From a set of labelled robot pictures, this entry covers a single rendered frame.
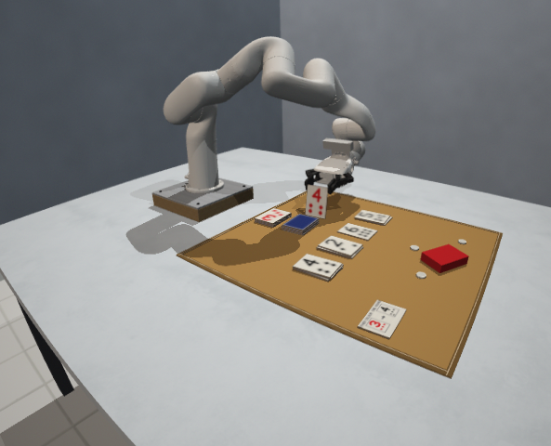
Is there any red flat square block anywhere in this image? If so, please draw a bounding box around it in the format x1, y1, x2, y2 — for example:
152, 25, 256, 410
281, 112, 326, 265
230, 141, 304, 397
421, 244, 469, 273

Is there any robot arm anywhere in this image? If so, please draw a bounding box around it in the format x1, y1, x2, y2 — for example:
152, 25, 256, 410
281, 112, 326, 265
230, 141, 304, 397
164, 37, 375, 193

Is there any brown flat mat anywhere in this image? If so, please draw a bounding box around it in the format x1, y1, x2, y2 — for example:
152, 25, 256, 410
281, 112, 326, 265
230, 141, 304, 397
184, 193, 498, 370

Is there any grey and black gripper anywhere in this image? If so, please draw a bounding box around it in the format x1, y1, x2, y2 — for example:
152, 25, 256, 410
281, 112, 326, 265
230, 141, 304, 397
304, 152, 354, 194

